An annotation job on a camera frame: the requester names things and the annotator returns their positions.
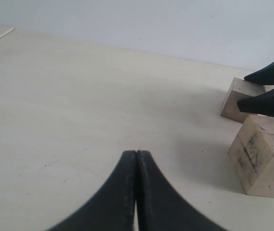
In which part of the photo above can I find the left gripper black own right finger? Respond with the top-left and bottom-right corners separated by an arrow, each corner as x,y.
136,150 -> 224,231

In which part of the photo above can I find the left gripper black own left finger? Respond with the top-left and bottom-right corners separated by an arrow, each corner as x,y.
50,151 -> 137,231

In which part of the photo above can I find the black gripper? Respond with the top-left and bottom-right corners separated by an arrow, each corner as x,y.
237,62 -> 274,116

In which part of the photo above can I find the second largest wooden cube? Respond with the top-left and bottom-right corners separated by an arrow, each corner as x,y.
220,77 -> 274,123

